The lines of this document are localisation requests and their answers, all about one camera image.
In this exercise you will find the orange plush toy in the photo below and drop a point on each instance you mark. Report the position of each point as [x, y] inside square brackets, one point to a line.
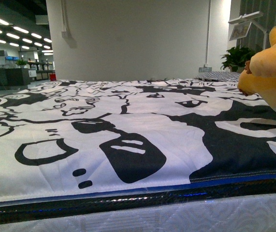
[259, 76]

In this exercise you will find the black white patterned bedspread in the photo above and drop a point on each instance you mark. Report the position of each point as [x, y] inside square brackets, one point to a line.
[72, 138]

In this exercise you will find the striped grey pillow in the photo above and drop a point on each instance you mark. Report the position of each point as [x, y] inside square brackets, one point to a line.
[219, 76]

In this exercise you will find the red bin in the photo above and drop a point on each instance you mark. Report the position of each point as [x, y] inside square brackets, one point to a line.
[52, 77]

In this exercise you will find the green potted plant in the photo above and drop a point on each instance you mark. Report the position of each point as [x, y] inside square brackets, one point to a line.
[235, 58]

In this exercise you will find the white desk lamp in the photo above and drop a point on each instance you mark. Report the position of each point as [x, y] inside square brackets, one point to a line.
[242, 24]

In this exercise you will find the white quilted mattress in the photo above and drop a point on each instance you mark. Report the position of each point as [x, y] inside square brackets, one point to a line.
[239, 207]

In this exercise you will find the wall cable conduit box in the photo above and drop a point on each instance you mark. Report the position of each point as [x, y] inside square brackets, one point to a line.
[65, 28]

